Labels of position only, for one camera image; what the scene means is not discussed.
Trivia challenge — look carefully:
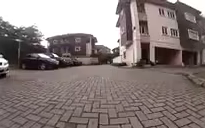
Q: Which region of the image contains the low building with dark roof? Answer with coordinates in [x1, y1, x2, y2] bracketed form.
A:
[93, 44, 112, 56]

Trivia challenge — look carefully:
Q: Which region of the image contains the grey brick paved road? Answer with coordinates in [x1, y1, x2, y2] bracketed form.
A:
[0, 63, 205, 128]

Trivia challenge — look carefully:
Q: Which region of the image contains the row of parked cars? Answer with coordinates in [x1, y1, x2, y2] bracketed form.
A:
[49, 52, 83, 67]

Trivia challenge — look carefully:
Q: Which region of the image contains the dark brown building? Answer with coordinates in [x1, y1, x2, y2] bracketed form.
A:
[45, 32, 99, 58]

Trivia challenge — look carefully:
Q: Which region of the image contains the pink and white building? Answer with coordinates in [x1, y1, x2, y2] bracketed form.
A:
[115, 0, 184, 67]

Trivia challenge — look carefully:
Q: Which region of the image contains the dark blue car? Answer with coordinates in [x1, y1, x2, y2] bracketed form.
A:
[20, 52, 60, 71]

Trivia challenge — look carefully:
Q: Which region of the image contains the row of trees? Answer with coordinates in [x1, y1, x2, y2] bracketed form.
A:
[0, 5, 46, 46]

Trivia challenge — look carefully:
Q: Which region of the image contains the dark fence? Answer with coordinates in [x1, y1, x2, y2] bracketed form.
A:
[0, 35, 48, 68]

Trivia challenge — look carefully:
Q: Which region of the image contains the dark building with pale windows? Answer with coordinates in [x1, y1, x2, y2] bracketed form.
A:
[174, 0, 205, 66]

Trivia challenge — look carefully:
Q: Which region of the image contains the stone kerb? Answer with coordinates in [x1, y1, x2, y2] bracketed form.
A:
[182, 72, 205, 91]

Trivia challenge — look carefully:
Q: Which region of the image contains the white wall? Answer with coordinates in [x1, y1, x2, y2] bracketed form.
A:
[75, 56, 101, 66]

